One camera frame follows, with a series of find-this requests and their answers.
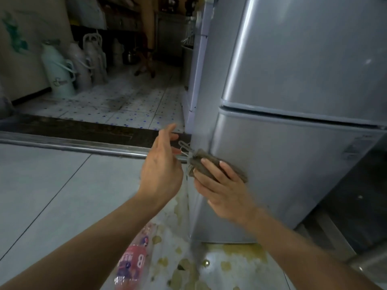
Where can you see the person's left hand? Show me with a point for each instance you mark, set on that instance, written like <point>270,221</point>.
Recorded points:
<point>161,172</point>

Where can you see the person's right hand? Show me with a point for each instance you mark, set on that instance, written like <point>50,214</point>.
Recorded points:
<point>229,199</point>

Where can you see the brown cleaning cloth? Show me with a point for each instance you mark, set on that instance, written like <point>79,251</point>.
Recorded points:
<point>193,161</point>

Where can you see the pink label plastic bottle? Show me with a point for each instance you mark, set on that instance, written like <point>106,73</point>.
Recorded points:
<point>133,262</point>

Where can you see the small silver fridge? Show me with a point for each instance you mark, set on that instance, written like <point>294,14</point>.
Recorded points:
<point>287,72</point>

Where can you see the person's right forearm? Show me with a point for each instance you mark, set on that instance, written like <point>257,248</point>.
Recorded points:
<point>302,256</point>

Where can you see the person's left forearm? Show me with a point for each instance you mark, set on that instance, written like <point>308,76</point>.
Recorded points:
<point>75,256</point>

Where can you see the white appliance cabinet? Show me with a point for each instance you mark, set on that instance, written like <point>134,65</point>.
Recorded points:
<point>196,72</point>

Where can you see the small metal pot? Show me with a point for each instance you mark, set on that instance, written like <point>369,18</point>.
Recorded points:
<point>129,57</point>

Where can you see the white thermos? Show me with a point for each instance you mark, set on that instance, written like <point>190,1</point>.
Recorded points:
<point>96,60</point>
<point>78,66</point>

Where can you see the steel kitchen cabinet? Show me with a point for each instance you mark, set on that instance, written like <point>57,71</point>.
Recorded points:
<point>169,36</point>

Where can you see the stainless steel table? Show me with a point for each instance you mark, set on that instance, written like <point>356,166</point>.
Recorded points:
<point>372,259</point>

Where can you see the white chest freezer green print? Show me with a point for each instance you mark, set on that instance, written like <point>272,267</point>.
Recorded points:
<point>24,66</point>

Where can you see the white plastic bag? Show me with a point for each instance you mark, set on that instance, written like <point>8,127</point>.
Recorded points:
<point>87,12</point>

